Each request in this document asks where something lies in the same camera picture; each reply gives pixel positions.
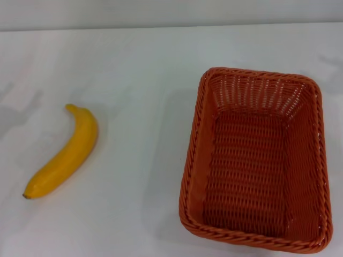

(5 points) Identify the orange woven plastic basket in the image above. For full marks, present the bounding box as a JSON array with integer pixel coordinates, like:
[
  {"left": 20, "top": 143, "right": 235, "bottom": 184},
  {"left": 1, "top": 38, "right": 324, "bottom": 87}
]
[{"left": 178, "top": 67, "right": 334, "bottom": 247}]

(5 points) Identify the yellow banana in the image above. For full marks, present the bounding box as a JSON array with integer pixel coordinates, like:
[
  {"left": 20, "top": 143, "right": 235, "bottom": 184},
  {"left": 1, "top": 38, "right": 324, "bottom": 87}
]
[{"left": 22, "top": 103, "right": 99, "bottom": 200}]

